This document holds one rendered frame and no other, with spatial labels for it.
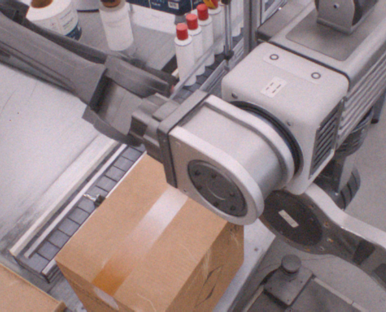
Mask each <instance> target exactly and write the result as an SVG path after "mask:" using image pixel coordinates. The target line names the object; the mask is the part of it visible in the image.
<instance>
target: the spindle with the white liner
mask: <svg viewBox="0 0 386 312"><path fill-rule="evenodd" d="M99 1H100V2H99V4H98V7H99V11H100V14H101V19H102V23H103V28H105V30H104V31H105V33H106V36H107V40H108V46H109V48H110V49H111V50H113V51H119V52H120V53H121V54H123V55H127V54H129V55H132V54H133V53H134V52H135V51H136V45H135V39H133V34H132V30H131V24H130V21H129V15H128V10H127V5H126V0H99Z"/></svg>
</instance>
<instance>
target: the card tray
mask: <svg viewBox="0 0 386 312"><path fill-rule="evenodd" d="M66 308H67V307H66V305H65V303H64V301H63V300H60V301H58V300H56V299H55V298H53V297H51V296H50V295H48V294H47V293H46V292H44V291H43V290H41V289H39V288H38V287H36V286H35V285H34V284H33V283H31V282H29V281H27V280H26V279H24V278H23V277H22V276H20V275H19V274H17V273H15V272H14V271H13V270H11V269H9V268H7V267H6V266H5V265H4V264H2V263H0V312H64V310H65V309H66Z"/></svg>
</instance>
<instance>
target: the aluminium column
mask: <svg viewBox="0 0 386 312"><path fill-rule="evenodd" d="M264 10H265V0H243V59H245V58H246V57H247V56H248V55H249V53H250V52H252V51H253V50H254V49H255V48H256V47H257V45H256V41H255V30H256V28H258V26H260V25H261V24H262V22H264Z"/></svg>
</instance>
